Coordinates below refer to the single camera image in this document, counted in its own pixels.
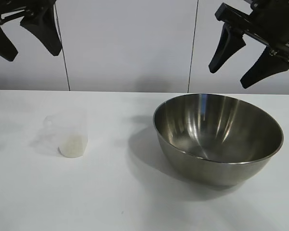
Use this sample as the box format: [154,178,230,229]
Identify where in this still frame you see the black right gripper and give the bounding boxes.
[208,0,289,89]

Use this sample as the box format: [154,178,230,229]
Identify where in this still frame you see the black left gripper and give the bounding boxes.
[0,0,63,62]

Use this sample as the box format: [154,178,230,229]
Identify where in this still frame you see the stainless steel mixing bowl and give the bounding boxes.
[153,93,284,186]

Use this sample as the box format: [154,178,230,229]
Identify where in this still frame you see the clear plastic measuring cup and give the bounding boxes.
[42,108,88,159]

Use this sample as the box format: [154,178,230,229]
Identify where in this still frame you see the white rice grains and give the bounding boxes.
[59,136,84,159]

